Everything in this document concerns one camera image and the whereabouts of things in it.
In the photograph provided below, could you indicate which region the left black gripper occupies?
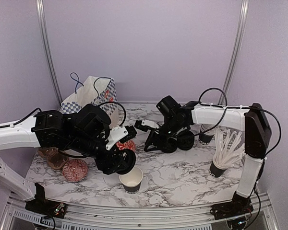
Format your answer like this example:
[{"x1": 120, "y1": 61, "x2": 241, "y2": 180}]
[{"x1": 67, "y1": 132, "x2": 130, "y2": 175}]

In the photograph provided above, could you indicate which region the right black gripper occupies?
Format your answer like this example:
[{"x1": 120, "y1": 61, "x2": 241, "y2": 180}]
[{"x1": 144, "y1": 118, "x2": 184, "y2": 153}]

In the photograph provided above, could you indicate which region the stack of black lids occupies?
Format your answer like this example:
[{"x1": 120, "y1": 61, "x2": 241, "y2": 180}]
[{"x1": 161, "y1": 135, "x2": 195, "y2": 153}]

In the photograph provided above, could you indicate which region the black paper coffee cup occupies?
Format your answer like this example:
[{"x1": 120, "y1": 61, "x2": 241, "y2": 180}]
[{"x1": 119, "y1": 166, "x2": 144, "y2": 194}]

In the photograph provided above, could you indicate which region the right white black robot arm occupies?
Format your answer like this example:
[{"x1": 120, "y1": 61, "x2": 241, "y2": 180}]
[{"x1": 140, "y1": 95, "x2": 272, "y2": 215}]

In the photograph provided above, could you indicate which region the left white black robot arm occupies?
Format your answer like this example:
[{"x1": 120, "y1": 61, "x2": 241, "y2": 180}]
[{"x1": 0, "y1": 104, "x2": 137, "y2": 213}]

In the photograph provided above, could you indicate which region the red floral ceramic bowl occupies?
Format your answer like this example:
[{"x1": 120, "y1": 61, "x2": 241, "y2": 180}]
[{"x1": 116, "y1": 140, "x2": 136, "y2": 151}]

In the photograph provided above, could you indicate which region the brown cardboard cup carrier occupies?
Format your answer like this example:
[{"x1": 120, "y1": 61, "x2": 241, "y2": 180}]
[{"x1": 37, "y1": 147, "x2": 69, "y2": 170}]

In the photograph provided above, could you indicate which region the red geometric ceramic bowl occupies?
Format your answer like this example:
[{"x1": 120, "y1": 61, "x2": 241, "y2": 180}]
[{"x1": 62, "y1": 159, "x2": 88, "y2": 183}]

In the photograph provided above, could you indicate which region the blue checkered paper bag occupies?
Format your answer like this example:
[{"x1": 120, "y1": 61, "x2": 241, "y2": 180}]
[{"x1": 60, "y1": 76, "x2": 119, "y2": 127}]

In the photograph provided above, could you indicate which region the stack of black paper cups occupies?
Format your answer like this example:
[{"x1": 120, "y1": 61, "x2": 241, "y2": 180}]
[{"x1": 198, "y1": 124, "x2": 216, "y2": 145}]

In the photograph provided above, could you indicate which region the black cup holding straws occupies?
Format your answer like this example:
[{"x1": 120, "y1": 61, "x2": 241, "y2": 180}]
[{"x1": 209, "y1": 160, "x2": 227, "y2": 178}]

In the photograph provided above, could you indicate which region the bundle of white wrapped straws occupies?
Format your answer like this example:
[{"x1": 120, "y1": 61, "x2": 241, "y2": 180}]
[{"x1": 213, "y1": 128, "x2": 245, "y2": 170}]

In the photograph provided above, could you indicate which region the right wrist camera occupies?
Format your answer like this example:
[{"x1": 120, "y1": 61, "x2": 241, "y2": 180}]
[{"x1": 134, "y1": 120, "x2": 160, "y2": 132}]

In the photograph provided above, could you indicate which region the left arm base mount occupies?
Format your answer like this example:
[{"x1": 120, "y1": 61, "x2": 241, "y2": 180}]
[{"x1": 25, "y1": 183, "x2": 67, "y2": 219}]

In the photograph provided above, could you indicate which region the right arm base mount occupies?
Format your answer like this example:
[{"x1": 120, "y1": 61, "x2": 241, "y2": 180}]
[{"x1": 210, "y1": 192, "x2": 254, "y2": 220}]

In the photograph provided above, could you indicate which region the aluminium front frame rail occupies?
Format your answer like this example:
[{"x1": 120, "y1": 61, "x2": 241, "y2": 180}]
[{"x1": 0, "y1": 193, "x2": 279, "y2": 230}]

